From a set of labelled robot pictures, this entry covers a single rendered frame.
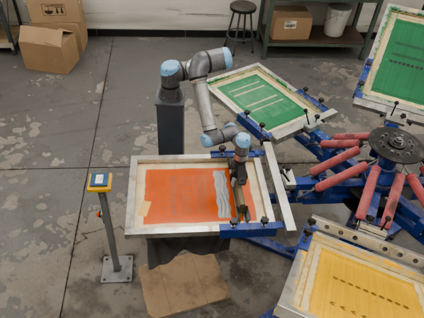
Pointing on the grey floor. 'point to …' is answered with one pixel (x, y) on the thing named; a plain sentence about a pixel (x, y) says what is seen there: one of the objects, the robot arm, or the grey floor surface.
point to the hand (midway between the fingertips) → (237, 186)
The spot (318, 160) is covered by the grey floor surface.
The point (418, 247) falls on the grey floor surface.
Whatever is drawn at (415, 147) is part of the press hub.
